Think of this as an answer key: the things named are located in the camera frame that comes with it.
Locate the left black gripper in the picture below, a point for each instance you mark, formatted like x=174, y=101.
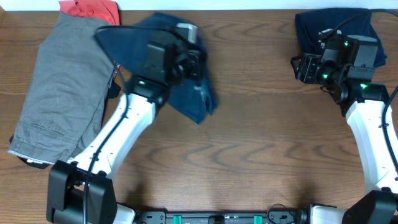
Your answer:
x=199, y=63

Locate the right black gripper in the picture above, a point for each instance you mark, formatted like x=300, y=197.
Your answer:
x=306, y=73

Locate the blue shorts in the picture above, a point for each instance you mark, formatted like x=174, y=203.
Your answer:
x=127, y=46

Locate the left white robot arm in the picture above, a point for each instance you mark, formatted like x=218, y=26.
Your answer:
x=81, y=190

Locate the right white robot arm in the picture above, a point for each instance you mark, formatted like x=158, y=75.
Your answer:
x=366, y=106

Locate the dark navy folded garment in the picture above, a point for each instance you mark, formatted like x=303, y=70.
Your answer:
x=310, y=24

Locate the red garment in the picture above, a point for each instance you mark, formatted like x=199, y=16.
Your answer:
x=105, y=10

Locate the grey folded shorts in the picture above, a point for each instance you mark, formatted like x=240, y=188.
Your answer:
x=70, y=57

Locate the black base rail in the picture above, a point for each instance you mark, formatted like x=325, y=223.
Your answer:
x=279, y=216

